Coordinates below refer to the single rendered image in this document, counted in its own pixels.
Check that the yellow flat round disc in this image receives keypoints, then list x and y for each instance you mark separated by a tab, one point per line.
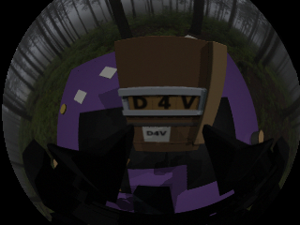
63	109

